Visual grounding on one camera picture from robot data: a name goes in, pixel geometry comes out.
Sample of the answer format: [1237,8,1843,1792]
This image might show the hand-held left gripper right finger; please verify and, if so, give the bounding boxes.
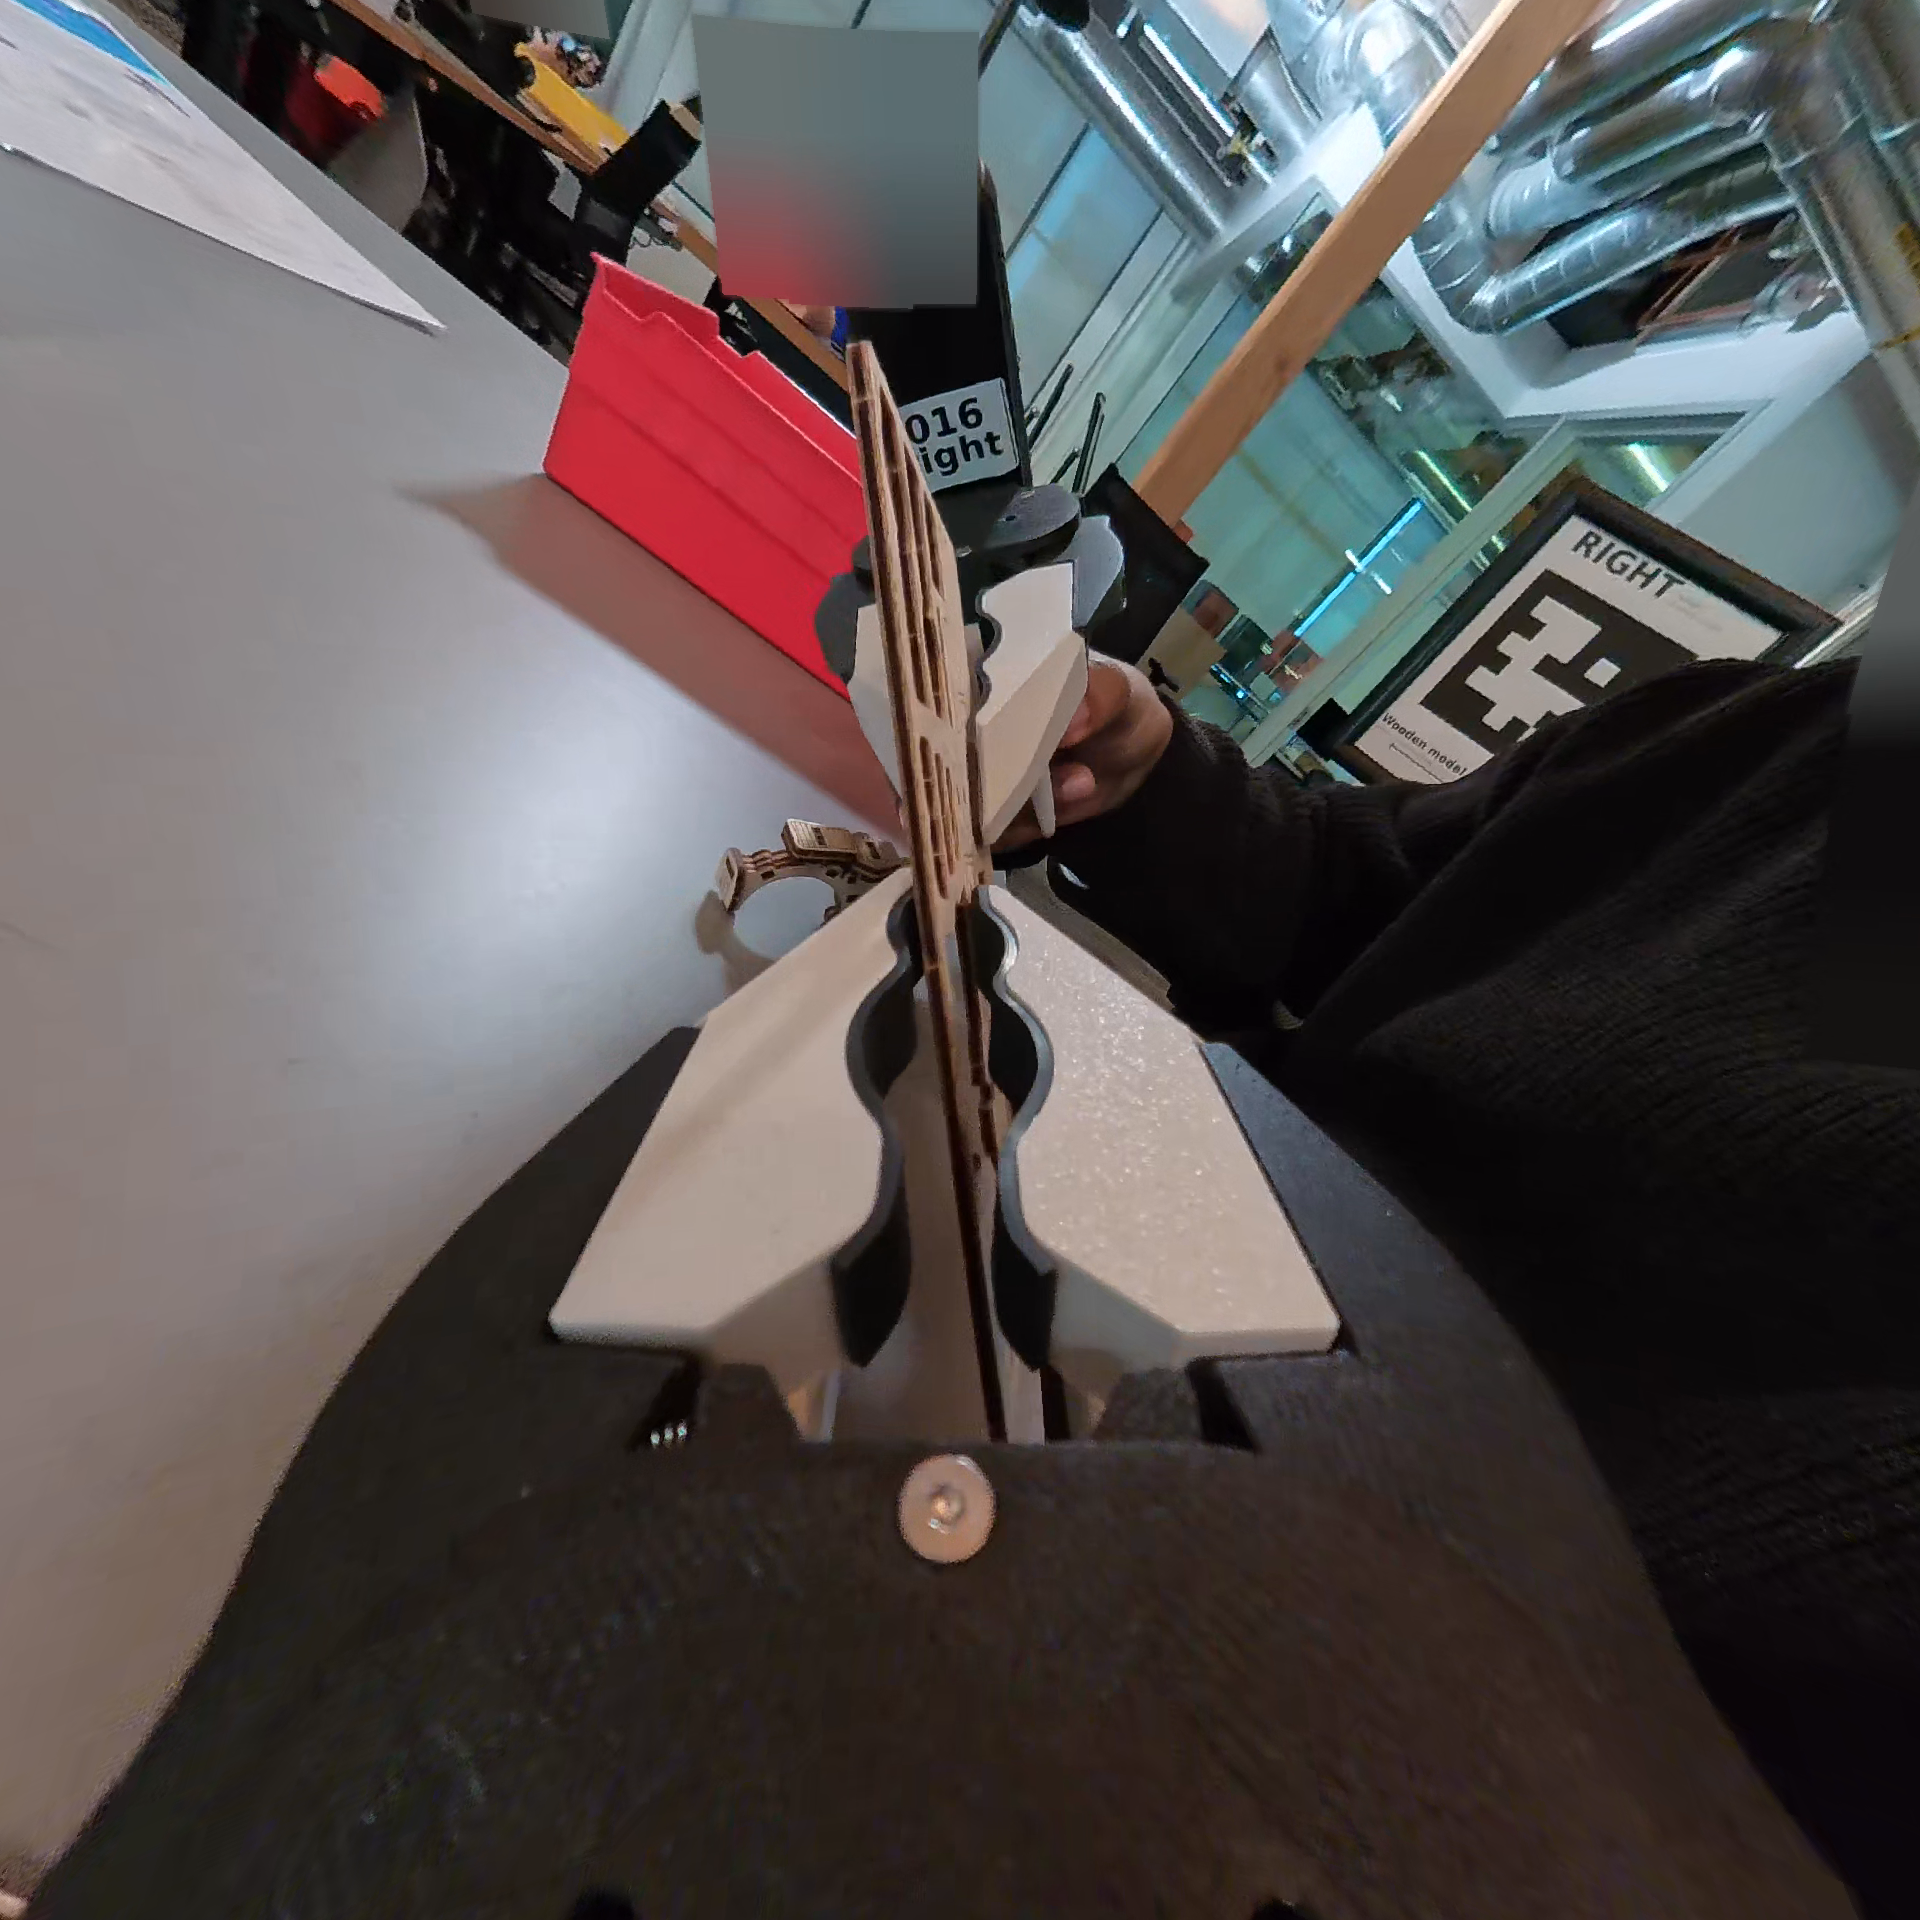
[978,884,1342,1442]

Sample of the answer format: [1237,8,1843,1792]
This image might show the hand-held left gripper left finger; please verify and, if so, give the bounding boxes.
[547,867,922,1444]

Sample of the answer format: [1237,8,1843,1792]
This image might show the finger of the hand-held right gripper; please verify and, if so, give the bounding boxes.
[815,575,912,823]
[971,562,1090,854]

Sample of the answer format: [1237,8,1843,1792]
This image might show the laser-cut plywood sheet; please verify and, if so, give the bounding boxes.
[843,339,1009,1444]

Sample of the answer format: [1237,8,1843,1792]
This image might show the grey desk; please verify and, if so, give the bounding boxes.
[0,150,931,1870]

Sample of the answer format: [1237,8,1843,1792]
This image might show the person's right hand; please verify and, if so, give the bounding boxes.
[1046,656,1177,840]

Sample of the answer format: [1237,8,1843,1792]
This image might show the small wooden model part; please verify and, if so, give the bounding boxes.
[713,816,909,920]

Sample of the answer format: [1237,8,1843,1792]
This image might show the red plastic bin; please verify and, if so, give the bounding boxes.
[542,251,889,702]

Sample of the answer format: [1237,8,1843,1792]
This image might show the slanted wooden beam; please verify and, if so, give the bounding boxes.
[1136,0,1608,514]

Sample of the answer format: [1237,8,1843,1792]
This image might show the framed marker sign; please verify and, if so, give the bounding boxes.
[1333,477,1843,789]

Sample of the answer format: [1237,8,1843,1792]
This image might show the silver ventilation ducts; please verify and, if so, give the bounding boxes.
[1034,0,1920,339]

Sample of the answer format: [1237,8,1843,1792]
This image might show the wooden workbench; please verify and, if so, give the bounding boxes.
[322,0,847,384]

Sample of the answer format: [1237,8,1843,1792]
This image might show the white printed paper sheet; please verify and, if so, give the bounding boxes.
[0,0,447,335]

